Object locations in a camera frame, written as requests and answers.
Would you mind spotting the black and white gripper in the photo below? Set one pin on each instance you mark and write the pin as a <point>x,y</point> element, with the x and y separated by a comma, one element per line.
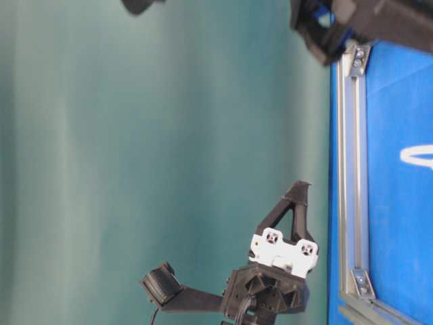
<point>269,284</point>

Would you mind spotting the black gripper teal tape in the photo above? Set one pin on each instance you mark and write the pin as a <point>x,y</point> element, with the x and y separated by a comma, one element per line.
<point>329,27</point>

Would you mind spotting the blue table cloth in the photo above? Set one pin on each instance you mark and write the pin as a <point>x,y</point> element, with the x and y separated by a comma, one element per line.
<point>399,169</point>

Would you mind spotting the silver aluminium extrusion frame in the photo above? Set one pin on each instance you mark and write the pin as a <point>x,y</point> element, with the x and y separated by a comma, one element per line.
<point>352,297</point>

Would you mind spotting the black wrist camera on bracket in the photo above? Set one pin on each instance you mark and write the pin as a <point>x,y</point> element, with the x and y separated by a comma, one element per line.
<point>169,295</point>

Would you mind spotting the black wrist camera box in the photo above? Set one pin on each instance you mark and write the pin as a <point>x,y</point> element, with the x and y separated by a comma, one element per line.
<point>137,7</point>

